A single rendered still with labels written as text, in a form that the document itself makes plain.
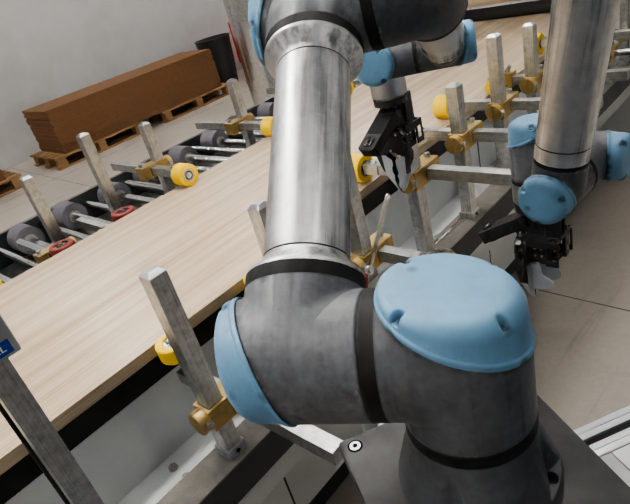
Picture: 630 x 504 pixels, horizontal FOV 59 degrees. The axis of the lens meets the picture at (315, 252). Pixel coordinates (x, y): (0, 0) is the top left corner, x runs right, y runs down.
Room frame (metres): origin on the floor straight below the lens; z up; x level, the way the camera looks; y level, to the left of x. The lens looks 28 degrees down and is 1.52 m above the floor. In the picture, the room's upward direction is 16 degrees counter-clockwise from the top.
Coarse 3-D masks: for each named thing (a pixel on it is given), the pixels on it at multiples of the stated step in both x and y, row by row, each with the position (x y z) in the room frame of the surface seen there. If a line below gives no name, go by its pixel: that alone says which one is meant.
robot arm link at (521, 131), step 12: (516, 120) 0.89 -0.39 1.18; (528, 120) 0.87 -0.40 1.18; (516, 132) 0.86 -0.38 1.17; (528, 132) 0.85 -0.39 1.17; (516, 144) 0.86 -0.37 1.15; (528, 144) 0.85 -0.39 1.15; (516, 156) 0.86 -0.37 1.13; (528, 156) 0.85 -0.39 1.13; (516, 168) 0.86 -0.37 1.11; (528, 168) 0.85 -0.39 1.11; (516, 180) 0.87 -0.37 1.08
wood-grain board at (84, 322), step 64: (512, 64) 2.27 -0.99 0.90; (192, 192) 1.82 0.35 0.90; (256, 192) 1.65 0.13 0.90; (64, 256) 1.57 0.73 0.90; (128, 256) 1.44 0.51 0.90; (192, 256) 1.32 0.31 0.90; (256, 256) 1.22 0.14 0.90; (64, 320) 1.17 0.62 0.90; (128, 320) 1.09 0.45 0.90; (192, 320) 1.03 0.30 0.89; (64, 384) 0.91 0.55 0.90; (0, 448) 0.78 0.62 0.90
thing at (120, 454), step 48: (480, 144) 1.95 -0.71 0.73; (384, 192) 1.55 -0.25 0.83; (432, 192) 1.71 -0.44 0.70; (144, 384) 0.95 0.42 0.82; (96, 432) 0.87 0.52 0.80; (144, 432) 0.92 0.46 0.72; (192, 432) 0.99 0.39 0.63; (336, 432) 1.25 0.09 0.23; (0, 480) 0.76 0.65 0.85; (48, 480) 0.80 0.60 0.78; (96, 480) 0.84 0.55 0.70; (288, 480) 1.11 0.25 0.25; (336, 480) 1.24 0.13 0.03
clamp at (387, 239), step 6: (372, 234) 1.22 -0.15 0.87; (384, 234) 1.20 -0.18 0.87; (390, 234) 1.20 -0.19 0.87; (372, 240) 1.19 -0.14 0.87; (384, 240) 1.18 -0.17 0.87; (390, 240) 1.19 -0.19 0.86; (372, 246) 1.16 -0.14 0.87; (378, 246) 1.16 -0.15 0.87; (354, 258) 1.13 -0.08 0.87; (360, 258) 1.13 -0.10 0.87; (366, 258) 1.12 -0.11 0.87; (378, 258) 1.15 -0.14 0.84; (360, 264) 1.11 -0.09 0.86; (378, 264) 1.15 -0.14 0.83
